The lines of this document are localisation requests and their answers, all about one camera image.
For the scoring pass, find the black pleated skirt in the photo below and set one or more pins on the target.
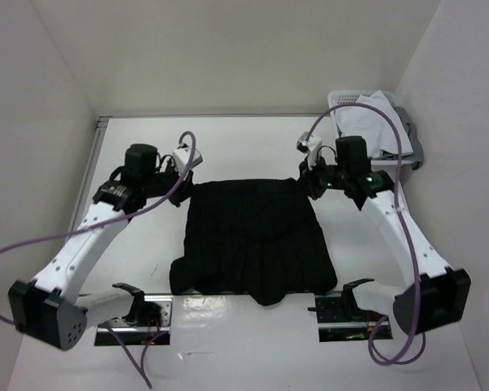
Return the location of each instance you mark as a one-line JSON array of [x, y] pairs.
[[259, 237]]

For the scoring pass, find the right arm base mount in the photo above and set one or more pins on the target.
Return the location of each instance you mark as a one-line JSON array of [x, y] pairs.
[[336, 323]]

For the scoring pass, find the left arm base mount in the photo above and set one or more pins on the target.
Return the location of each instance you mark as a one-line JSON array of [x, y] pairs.
[[155, 322]]

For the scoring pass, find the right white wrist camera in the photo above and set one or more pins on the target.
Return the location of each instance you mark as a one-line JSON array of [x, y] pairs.
[[309, 144]]

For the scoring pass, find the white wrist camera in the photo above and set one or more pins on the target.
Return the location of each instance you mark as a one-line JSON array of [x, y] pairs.
[[186, 156], [309, 144]]

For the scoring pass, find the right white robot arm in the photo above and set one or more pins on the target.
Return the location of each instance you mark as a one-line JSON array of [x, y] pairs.
[[434, 294]]

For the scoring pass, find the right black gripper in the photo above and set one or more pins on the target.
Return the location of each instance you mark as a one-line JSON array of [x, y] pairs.
[[307, 177]]

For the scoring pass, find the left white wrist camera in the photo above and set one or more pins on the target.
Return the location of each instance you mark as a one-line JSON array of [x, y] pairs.
[[186, 156]]

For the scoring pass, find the white laundry basket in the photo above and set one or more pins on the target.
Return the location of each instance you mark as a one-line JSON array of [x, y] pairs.
[[348, 97]]

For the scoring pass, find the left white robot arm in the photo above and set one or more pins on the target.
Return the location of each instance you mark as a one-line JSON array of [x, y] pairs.
[[50, 307]]

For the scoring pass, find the white skirt in basket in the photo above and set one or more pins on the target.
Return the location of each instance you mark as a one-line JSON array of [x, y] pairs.
[[373, 128]]

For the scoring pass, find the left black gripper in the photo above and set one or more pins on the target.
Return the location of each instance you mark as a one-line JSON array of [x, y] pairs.
[[180, 195]]

